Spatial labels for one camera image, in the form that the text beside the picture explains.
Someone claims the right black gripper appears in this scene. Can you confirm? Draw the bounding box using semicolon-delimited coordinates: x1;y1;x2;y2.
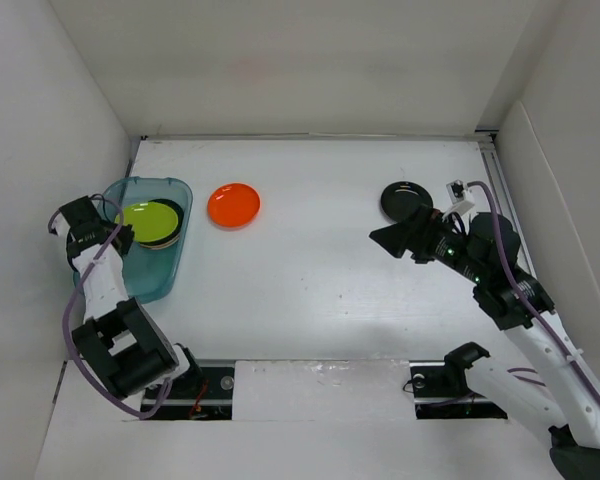
369;203;488;284

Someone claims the green plate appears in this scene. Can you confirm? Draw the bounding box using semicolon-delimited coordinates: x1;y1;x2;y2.
122;201;180;245

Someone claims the black plate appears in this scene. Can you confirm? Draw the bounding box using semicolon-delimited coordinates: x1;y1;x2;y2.
136;199;184;243
380;181;433;222

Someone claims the beige plate with drawings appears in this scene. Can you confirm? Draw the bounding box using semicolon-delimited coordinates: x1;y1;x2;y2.
138;235;179;251

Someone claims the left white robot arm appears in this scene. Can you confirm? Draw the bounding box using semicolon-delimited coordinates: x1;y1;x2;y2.
48;196;205;401

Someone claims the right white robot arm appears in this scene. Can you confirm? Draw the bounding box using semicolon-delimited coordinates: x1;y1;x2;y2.
369;205;600;479

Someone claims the teal plastic bin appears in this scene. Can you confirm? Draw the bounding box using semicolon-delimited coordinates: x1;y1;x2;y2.
88;176;193;304

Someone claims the orange plate back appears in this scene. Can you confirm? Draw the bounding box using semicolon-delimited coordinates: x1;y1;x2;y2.
207;183;261;229

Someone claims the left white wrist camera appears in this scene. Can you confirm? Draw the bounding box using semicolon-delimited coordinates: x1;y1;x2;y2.
47;210;70;239

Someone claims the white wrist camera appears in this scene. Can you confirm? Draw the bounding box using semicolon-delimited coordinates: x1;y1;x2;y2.
442;180;475;220
47;210;70;239

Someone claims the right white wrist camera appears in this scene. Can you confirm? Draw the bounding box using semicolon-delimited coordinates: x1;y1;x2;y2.
442;180;475;220

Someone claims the aluminium rail right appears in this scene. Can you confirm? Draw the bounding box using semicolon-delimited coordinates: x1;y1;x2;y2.
475;129;535;274

